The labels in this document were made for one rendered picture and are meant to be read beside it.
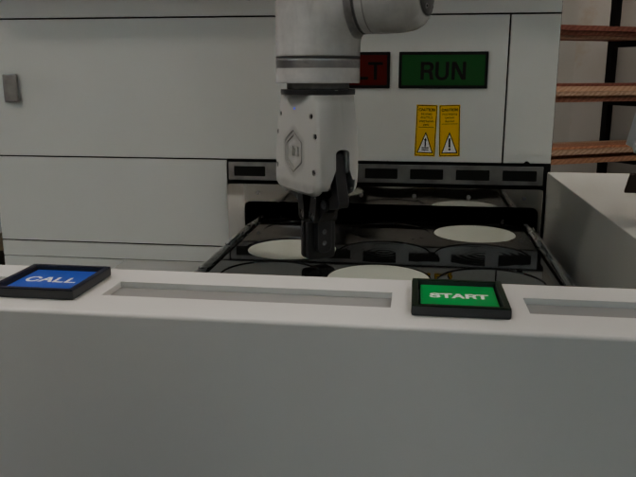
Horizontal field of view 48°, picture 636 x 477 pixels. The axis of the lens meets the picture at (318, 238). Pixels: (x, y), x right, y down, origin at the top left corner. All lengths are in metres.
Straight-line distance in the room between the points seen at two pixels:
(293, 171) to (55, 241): 0.53
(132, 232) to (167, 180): 0.10
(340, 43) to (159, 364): 0.38
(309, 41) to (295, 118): 0.08
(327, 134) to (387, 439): 0.35
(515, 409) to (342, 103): 0.38
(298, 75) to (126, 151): 0.45
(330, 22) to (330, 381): 0.38
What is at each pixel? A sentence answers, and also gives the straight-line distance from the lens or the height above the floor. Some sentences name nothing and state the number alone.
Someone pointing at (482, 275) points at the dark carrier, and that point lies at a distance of 0.72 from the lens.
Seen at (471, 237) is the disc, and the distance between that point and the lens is 0.89.
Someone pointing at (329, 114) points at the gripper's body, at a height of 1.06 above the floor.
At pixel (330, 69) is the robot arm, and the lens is 0.69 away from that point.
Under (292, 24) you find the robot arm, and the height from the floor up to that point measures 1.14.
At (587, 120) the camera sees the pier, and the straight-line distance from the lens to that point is 7.21.
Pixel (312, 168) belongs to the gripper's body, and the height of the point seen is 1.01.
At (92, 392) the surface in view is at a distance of 0.45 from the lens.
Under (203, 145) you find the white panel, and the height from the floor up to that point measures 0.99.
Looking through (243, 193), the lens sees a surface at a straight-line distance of 1.02.
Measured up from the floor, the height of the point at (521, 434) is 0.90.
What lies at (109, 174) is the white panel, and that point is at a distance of 1.10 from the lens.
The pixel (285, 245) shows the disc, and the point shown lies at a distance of 0.83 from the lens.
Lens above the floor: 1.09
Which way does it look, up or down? 13 degrees down
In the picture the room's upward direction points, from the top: straight up
